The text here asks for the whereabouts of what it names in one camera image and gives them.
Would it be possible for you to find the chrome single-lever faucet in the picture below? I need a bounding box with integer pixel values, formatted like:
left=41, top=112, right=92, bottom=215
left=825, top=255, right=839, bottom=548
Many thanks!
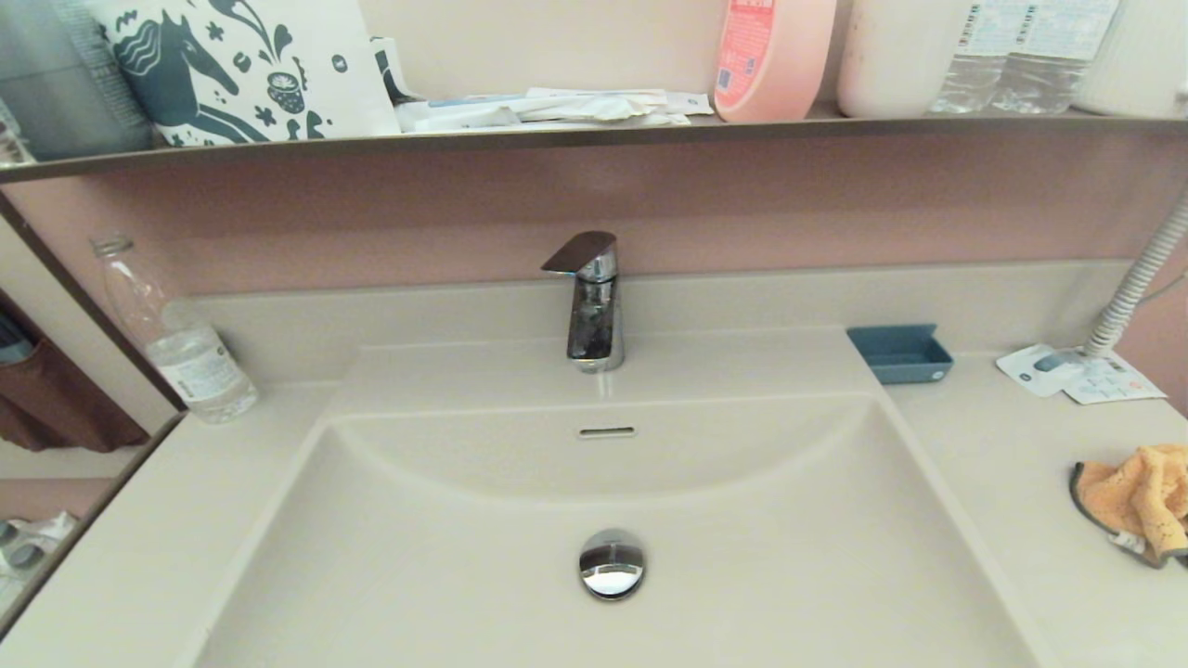
left=541, top=231, right=625, bottom=374

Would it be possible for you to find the orange microfibre cloth grey trim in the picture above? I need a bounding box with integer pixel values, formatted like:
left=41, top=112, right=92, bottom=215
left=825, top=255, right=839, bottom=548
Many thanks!
left=1069, top=443, right=1188, bottom=569

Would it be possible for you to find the white ceramic sink basin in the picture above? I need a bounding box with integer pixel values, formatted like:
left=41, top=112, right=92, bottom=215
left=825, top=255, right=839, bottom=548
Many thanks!
left=186, top=394, right=1050, bottom=668

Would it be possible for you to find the pile of white paper packets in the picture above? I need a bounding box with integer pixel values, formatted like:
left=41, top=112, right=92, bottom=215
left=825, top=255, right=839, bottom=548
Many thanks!
left=394, top=87, right=716, bottom=134

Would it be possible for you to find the chrome drain stopper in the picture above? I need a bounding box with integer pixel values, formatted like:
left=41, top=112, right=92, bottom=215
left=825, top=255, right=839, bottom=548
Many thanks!
left=578, top=529, right=647, bottom=601

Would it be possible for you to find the blue plastic soap dish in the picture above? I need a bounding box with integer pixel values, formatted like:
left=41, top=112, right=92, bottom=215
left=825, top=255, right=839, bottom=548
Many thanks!
left=846, top=324, right=955, bottom=385

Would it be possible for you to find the pink plastic bottle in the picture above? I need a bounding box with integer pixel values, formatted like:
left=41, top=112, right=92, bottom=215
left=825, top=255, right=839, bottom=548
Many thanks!
left=713, top=0, right=838, bottom=123

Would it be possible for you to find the cream plastic jar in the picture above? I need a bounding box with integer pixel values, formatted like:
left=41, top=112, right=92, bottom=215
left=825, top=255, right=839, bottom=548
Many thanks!
left=836, top=0, right=971, bottom=120

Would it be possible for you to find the clear plastic water bottle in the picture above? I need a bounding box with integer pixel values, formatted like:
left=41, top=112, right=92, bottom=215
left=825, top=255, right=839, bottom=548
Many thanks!
left=90, top=234, right=259, bottom=425

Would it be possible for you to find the white bag with horse print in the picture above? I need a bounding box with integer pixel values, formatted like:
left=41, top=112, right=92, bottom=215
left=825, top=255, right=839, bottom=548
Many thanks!
left=84, top=0, right=402, bottom=148

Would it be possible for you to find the white packet with blue print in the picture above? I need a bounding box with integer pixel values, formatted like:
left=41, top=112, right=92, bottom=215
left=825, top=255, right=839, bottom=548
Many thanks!
left=996, top=343, right=1087, bottom=398

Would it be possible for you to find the white printed paper leaflet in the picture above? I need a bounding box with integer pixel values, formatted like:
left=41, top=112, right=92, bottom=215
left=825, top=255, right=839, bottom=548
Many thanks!
left=1063, top=351, right=1168, bottom=405

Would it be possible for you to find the white ribbed container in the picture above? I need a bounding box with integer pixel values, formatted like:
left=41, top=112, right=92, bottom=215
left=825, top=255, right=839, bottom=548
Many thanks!
left=1075, top=0, right=1188, bottom=120

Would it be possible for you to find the brown wall shelf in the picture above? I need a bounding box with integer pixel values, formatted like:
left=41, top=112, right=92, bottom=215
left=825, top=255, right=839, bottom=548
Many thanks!
left=0, top=104, right=1188, bottom=184

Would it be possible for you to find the white corrugated hose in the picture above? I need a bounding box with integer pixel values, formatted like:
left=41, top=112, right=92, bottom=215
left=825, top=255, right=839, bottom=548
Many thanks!
left=1084, top=190, right=1188, bottom=358

